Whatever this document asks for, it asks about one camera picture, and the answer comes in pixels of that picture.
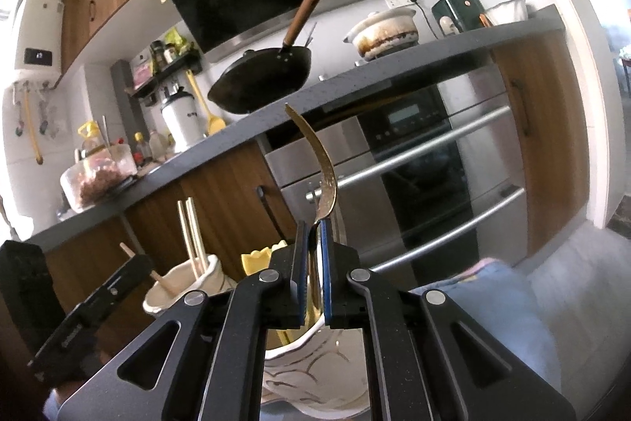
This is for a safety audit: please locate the black spice shelf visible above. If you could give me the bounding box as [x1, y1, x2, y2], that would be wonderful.
[129, 28, 204, 100]

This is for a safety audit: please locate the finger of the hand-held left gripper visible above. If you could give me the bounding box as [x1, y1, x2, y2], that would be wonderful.
[101, 253, 155, 318]

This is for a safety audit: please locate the wooden chopstick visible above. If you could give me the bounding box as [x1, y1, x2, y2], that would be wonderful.
[176, 200, 199, 280]
[185, 197, 210, 276]

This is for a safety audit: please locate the wooden utensil handle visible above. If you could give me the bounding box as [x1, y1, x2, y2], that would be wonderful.
[119, 242, 174, 294]

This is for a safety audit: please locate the sauce bottle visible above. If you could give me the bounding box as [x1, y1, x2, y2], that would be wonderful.
[133, 131, 151, 168]

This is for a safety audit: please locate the black wok with wooden handle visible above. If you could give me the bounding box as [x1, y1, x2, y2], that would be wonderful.
[206, 0, 324, 115]

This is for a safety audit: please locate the yellow spatula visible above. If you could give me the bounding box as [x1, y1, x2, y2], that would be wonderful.
[185, 70, 228, 137]

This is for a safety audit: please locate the dark green kitchen appliance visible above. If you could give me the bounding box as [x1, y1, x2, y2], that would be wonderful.
[431, 0, 487, 38]

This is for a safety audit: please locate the gold spoon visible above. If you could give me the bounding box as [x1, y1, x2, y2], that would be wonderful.
[284, 103, 340, 323]

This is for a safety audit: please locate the white jar with black lid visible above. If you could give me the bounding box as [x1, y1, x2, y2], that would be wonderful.
[160, 86, 209, 152]

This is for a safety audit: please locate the blue printed cloth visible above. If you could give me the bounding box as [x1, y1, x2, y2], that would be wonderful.
[408, 257, 564, 404]

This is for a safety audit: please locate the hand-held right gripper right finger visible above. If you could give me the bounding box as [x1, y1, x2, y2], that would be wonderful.
[318, 219, 579, 421]

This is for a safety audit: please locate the grey kitchen counter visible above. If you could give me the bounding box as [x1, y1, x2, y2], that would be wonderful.
[30, 4, 566, 254]

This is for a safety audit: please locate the stainless steel oven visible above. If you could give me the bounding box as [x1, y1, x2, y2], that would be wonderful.
[263, 78, 529, 286]

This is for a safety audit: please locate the clear food container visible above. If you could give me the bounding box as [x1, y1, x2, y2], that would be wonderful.
[59, 143, 139, 213]

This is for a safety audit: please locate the wooden kitchen base cabinet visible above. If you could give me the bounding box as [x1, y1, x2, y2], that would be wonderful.
[43, 29, 592, 296]

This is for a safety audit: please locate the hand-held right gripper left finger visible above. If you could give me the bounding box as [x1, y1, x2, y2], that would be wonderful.
[56, 221, 317, 421]

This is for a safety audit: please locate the white floral ceramic utensil holder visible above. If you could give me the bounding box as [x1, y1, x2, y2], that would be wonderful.
[142, 252, 376, 421]

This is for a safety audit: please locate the white clay pot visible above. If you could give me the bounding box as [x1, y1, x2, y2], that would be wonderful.
[344, 8, 421, 60]

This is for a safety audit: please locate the white water heater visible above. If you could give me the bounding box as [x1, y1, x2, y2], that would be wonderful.
[12, 0, 66, 73]

